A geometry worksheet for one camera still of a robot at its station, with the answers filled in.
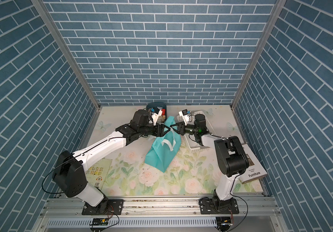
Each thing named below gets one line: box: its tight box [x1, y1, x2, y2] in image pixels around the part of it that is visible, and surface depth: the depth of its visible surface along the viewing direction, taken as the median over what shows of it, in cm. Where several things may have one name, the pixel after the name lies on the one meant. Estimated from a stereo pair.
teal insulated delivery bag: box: [144, 116, 182, 174], surface depth 82 cm
